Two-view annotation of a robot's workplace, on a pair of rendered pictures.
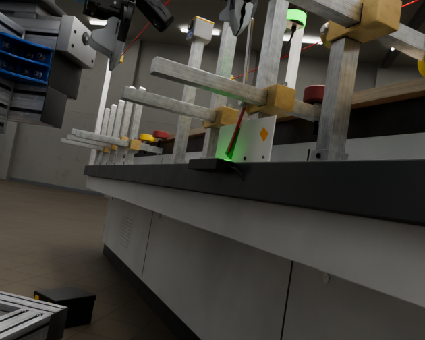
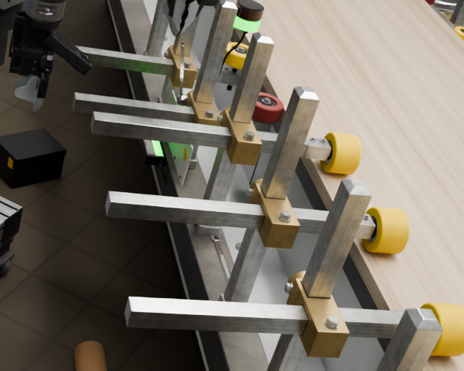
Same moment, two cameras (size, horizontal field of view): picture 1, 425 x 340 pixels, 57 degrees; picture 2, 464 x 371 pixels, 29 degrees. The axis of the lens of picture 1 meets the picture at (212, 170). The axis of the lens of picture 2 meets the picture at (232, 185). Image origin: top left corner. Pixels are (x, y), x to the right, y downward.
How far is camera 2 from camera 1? 1.46 m
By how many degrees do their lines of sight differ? 35
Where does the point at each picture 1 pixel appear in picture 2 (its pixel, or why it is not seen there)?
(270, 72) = (206, 84)
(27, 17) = not seen: outside the picture
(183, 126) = (160, 18)
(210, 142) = (169, 88)
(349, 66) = (227, 165)
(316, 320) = not seen: hidden behind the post
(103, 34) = (25, 91)
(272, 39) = (211, 51)
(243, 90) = (166, 116)
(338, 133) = not seen: hidden behind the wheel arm
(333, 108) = (209, 196)
